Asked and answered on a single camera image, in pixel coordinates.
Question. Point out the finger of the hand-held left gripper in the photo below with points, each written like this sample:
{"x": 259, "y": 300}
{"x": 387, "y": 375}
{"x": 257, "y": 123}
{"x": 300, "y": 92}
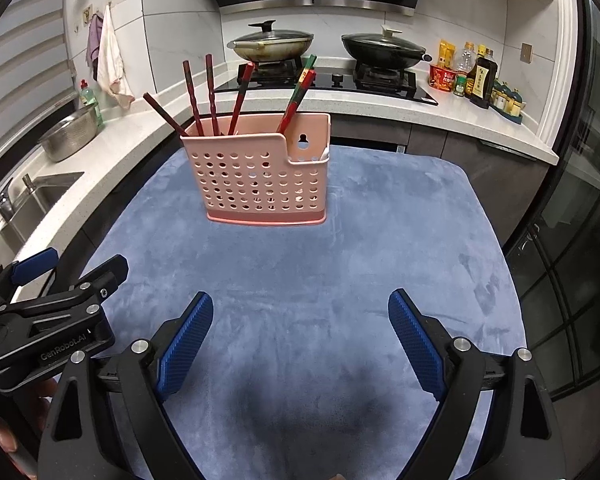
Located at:
{"x": 105, "y": 277}
{"x": 35, "y": 266}

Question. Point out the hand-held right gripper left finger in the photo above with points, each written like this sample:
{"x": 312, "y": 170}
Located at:
{"x": 185, "y": 345}

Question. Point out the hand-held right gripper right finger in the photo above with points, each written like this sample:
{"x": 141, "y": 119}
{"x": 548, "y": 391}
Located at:
{"x": 415, "y": 345}

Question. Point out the pink perforated utensil holder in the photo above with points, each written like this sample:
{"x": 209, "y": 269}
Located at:
{"x": 260, "y": 185}

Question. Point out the red chopstick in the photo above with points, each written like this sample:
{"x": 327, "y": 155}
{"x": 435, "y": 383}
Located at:
{"x": 242, "y": 95}
{"x": 286, "y": 117}

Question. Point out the green chopstick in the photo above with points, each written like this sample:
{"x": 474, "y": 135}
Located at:
{"x": 310, "y": 64}
{"x": 297, "y": 94}

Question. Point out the person's left hand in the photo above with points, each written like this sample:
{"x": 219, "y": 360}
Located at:
{"x": 5, "y": 435}

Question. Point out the steel kitchen sink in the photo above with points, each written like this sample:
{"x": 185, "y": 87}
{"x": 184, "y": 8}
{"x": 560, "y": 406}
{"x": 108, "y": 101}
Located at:
{"x": 35, "y": 205}

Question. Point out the blue plush blanket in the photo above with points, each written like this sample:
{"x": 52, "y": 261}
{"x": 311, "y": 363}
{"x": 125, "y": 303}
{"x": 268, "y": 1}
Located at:
{"x": 305, "y": 270}

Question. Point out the steel colander bowl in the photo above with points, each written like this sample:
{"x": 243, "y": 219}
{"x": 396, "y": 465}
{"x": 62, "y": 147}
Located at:
{"x": 70, "y": 137}

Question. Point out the white kitchen countertop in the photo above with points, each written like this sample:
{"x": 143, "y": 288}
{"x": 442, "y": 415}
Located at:
{"x": 130, "y": 135}

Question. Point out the green dish soap bottle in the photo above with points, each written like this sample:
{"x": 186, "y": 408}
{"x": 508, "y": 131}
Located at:
{"x": 90, "y": 105}

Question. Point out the white window blinds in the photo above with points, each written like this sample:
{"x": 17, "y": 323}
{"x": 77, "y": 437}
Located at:
{"x": 25, "y": 70}

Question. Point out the white hanging towel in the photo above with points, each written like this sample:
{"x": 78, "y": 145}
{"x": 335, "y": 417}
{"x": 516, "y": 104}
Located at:
{"x": 112, "y": 60}

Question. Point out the purple hanging cloth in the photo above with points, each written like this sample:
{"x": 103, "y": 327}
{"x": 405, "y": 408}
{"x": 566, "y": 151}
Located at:
{"x": 95, "y": 45}

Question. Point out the black framed glass door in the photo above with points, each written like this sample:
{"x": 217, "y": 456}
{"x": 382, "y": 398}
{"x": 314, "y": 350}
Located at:
{"x": 580, "y": 185}

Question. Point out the spice jar rack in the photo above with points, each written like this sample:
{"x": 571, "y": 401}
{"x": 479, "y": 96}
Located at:
{"x": 509, "y": 102}

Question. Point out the small green-lid jar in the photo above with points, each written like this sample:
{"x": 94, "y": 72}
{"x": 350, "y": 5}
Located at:
{"x": 460, "y": 86}

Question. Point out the black gas stove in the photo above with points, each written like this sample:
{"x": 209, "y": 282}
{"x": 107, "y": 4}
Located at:
{"x": 360, "y": 85}

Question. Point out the red instant noodle bowl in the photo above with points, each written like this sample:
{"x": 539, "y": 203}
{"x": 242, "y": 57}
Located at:
{"x": 441, "y": 79}

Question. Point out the dark soy sauce bottle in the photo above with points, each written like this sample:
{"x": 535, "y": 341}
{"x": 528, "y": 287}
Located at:
{"x": 482, "y": 80}

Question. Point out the tan wok with glass lid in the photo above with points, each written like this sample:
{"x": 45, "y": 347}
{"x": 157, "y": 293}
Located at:
{"x": 272, "y": 45}

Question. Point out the clear plastic bottle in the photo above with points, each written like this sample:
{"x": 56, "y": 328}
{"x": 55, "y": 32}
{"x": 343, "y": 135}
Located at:
{"x": 464, "y": 57}

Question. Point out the yellow seasoning packet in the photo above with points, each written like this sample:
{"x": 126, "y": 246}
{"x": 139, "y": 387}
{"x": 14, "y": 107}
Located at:
{"x": 447, "y": 54}

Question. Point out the black wok with glass lid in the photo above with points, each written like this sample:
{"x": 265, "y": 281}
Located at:
{"x": 382, "y": 50}

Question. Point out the wall power outlet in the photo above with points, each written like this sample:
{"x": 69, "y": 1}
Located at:
{"x": 527, "y": 52}

